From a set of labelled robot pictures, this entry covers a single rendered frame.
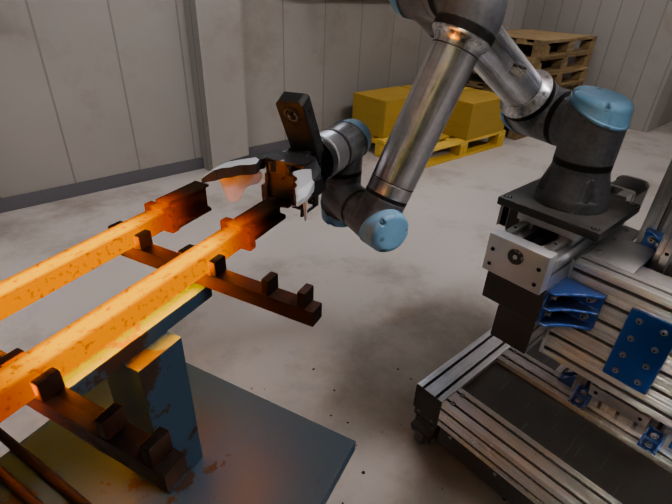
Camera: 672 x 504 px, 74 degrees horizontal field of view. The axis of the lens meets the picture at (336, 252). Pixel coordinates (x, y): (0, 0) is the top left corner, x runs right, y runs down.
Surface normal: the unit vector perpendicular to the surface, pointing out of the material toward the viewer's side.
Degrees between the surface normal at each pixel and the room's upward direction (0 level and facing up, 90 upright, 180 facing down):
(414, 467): 0
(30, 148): 90
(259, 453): 0
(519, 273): 90
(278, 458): 0
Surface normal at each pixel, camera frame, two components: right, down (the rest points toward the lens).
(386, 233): 0.45, 0.47
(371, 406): 0.04, -0.86
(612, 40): -0.75, 0.31
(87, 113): 0.66, 0.41
